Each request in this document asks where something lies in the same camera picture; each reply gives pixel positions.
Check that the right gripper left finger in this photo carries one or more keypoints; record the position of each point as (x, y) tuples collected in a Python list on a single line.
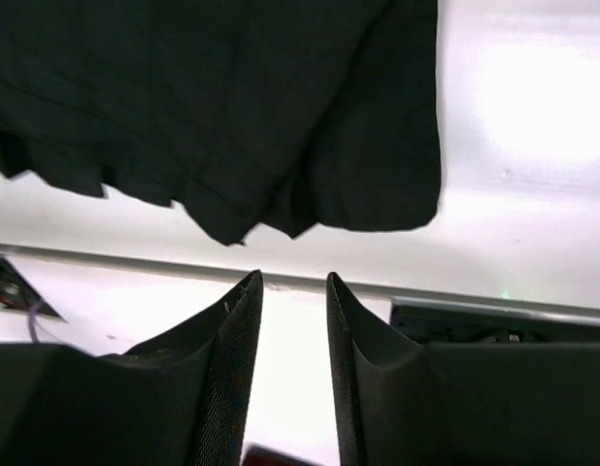
[(180, 398)]

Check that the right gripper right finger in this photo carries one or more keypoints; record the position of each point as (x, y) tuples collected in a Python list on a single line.
[(399, 402)]

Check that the black pleated skirt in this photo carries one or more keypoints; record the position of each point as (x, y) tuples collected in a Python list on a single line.
[(284, 113)]

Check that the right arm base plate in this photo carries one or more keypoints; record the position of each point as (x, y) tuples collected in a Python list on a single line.
[(464, 320)]

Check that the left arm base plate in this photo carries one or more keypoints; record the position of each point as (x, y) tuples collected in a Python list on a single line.
[(17, 294)]

